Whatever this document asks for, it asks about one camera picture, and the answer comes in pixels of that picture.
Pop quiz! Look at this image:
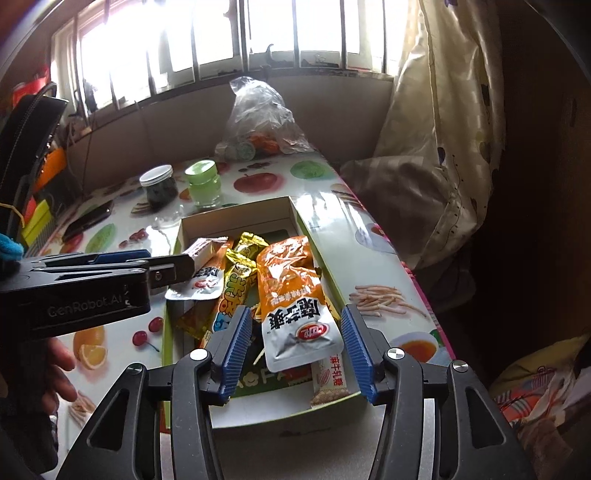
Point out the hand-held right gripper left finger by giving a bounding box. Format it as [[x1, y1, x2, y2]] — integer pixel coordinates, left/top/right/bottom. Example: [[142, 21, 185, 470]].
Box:
[[62, 305, 254, 480]]

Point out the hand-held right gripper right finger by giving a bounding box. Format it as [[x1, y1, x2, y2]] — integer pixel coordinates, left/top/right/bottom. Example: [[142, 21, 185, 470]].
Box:
[[341, 304, 529, 480]]

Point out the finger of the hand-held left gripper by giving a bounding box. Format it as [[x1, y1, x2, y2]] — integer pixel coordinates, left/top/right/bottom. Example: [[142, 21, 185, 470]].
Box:
[[51, 255, 195, 292], [18, 249, 152, 271]]

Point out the orange snack pouch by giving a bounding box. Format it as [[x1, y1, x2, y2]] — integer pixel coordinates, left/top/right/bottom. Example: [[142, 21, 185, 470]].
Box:
[[165, 236, 234, 301], [255, 235, 345, 372]]

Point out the pink and white candy packet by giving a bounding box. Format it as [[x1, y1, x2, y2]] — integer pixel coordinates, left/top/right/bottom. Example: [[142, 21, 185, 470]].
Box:
[[310, 353, 351, 407]]

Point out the long gold snack bar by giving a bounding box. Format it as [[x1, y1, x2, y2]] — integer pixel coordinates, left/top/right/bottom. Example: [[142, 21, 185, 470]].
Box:
[[233, 231, 269, 278], [198, 247, 259, 349]]

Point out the green cardboard box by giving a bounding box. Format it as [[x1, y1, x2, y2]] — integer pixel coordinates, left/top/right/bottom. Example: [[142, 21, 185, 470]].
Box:
[[159, 196, 363, 416]]

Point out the person's left hand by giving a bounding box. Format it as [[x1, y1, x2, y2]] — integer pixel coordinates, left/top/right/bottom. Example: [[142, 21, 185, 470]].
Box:
[[41, 336, 78, 416]]

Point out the black smartphone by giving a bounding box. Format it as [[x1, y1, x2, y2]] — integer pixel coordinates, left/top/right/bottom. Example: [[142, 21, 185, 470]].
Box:
[[62, 200, 114, 241]]

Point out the yellow candy packet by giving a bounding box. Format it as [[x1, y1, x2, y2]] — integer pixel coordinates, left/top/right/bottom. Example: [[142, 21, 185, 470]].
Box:
[[174, 300, 222, 347]]

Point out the dark jar with white lid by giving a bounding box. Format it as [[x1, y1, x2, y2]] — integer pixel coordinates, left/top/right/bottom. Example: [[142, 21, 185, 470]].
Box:
[[139, 165, 178, 208]]

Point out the blue fuzzy cloth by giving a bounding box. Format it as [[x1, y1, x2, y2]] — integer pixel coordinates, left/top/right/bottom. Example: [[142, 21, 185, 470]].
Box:
[[0, 232, 25, 265]]

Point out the green glass jar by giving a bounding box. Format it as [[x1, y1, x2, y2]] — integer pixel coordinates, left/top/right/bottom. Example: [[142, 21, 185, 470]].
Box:
[[185, 159, 222, 208]]

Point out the printed fruit tablecloth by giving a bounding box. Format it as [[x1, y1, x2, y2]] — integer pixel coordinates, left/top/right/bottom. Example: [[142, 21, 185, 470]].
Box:
[[28, 154, 453, 425]]

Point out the orange cardboard box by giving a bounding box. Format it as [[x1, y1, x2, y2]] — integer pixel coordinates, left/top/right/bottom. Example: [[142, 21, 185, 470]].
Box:
[[39, 148, 68, 185]]

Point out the white foam sheet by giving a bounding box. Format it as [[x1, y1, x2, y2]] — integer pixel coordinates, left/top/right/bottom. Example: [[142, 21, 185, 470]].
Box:
[[159, 392, 439, 480]]

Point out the clear plastic bag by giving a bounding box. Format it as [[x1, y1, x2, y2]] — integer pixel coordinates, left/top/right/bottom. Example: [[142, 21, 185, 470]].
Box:
[[215, 76, 315, 160]]

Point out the barred window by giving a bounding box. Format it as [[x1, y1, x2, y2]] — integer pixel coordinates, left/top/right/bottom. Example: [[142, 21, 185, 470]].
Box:
[[51, 0, 407, 112]]

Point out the dark wooden cabinet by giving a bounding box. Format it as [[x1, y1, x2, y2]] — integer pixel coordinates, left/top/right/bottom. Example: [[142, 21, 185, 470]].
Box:
[[499, 0, 591, 352]]

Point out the cream patterned curtain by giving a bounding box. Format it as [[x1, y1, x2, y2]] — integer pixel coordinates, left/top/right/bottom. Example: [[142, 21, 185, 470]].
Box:
[[342, 0, 499, 273]]

